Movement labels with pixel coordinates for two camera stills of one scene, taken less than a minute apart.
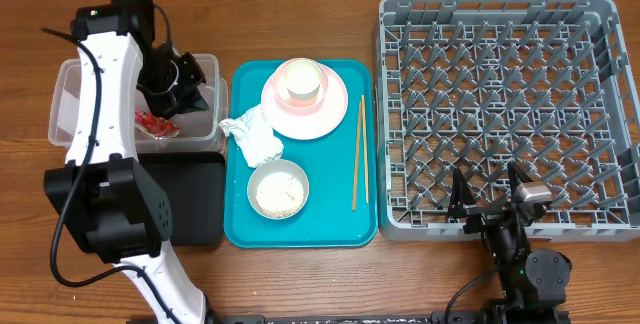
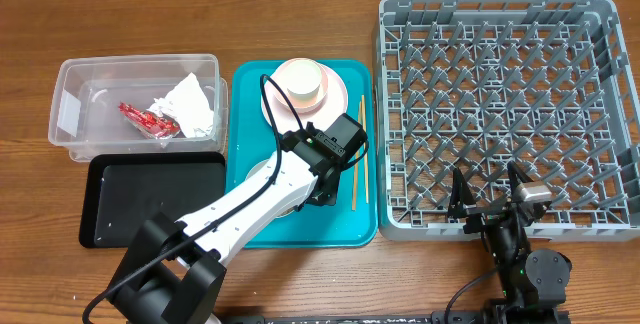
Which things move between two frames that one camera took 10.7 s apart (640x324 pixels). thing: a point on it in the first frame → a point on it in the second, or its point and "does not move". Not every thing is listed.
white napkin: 254,136 → 185,103
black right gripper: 461,198 does not move
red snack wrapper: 155,126 does not move
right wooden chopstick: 364,145 does not move
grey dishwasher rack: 478,82 does not move
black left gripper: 169,107 → 329,196
